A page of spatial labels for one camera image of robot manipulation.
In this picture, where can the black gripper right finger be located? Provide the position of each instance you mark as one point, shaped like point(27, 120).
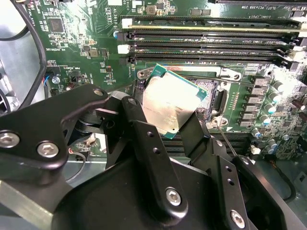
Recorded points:
point(223, 163)

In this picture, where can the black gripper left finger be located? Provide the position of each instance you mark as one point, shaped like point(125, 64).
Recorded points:
point(36, 124)

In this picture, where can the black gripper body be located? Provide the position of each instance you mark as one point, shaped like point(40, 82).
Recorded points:
point(120, 203)

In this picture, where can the silver CPU chip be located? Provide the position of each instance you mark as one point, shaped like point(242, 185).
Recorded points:
point(168, 100)

